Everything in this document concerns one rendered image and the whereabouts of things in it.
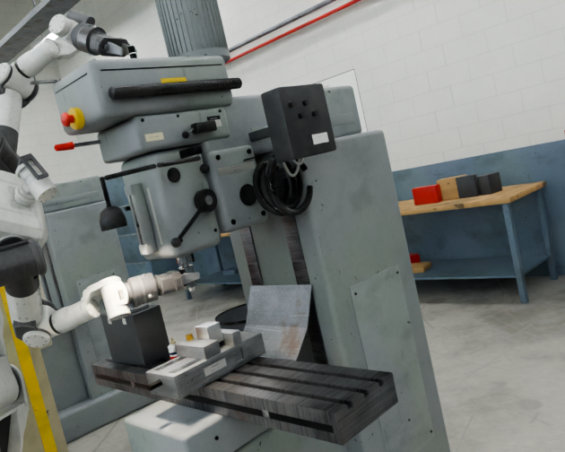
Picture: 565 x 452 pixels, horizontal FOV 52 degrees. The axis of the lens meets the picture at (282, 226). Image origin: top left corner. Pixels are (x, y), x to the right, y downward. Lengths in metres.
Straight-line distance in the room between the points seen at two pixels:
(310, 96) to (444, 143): 4.28
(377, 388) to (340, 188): 0.78
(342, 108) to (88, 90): 1.02
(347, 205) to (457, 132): 3.94
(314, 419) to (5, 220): 0.99
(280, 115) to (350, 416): 0.84
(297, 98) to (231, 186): 0.34
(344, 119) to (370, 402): 1.18
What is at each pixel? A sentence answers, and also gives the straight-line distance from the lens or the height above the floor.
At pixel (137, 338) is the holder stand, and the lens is 2.11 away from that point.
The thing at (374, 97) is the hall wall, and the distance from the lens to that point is 6.37.
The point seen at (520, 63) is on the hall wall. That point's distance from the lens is 5.61.
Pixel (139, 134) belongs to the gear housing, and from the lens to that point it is 1.67.
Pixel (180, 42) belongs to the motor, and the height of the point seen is 1.96.
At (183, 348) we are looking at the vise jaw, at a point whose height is 1.03.
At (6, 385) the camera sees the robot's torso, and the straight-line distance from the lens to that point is 2.10.
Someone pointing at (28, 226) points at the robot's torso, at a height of 1.50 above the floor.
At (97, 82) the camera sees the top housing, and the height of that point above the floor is 1.83.
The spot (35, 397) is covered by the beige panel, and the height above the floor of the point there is 0.60.
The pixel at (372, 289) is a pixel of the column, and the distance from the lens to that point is 2.10.
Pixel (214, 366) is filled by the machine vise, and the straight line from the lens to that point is 1.77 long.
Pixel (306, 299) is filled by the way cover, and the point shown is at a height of 1.05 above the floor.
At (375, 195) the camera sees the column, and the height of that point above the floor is 1.33.
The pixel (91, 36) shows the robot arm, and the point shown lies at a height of 2.02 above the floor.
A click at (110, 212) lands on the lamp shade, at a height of 1.48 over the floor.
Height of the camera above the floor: 1.50
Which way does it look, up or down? 6 degrees down
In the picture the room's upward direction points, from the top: 13 degrees counter-clockwise
